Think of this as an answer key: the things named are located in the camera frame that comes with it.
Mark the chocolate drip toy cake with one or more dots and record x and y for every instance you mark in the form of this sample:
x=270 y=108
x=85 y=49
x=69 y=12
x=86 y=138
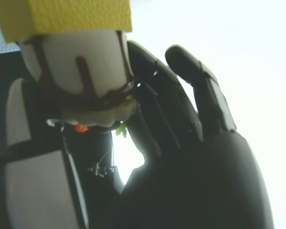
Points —
x=85 y=55

